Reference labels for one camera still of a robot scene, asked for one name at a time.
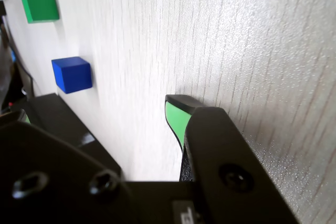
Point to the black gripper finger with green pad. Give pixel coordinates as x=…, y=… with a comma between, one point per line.
x=47, y=171
x=223, y=142

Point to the green cube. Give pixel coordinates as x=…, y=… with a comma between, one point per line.
x=39, y=6

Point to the blue cube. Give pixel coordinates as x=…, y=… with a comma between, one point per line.
x=72, y=75

